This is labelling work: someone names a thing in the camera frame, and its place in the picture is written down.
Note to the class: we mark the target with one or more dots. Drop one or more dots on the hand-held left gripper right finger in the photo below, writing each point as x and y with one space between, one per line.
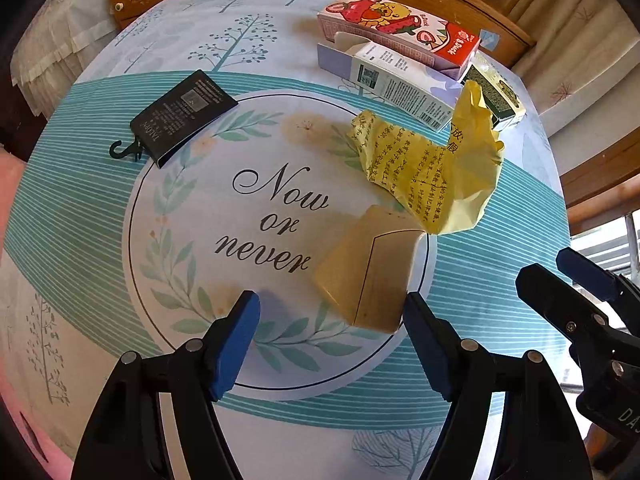
427 350

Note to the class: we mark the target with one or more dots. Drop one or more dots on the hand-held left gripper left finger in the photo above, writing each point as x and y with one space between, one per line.
235 345

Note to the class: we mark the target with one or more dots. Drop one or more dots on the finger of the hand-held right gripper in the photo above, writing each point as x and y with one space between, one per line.
555 295
585 270

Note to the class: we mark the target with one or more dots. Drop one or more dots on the green and cream box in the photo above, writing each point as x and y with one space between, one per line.
495 90

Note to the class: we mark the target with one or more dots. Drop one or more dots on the black card pack with hook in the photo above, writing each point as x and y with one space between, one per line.
185 105

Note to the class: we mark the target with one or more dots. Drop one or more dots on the red strawberry print carton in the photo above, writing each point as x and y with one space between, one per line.
400 25

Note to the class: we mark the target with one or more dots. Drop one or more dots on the metal window railing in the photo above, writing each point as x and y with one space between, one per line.
632 245

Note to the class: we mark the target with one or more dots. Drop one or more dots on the crumpled yellow printed paper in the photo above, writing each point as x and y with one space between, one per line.
430 170

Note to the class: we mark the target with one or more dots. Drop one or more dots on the teal printed tablecloth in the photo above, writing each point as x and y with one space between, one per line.
100 210

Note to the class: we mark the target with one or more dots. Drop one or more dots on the cream printed curtain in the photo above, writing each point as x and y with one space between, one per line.
585 35

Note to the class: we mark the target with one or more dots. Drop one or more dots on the white and lavender box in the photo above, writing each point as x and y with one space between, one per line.
400 85

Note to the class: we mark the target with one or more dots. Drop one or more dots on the white lace cloth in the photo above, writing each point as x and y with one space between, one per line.
55 35

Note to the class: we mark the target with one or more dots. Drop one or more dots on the wooden window frame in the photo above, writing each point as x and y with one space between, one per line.
600 180

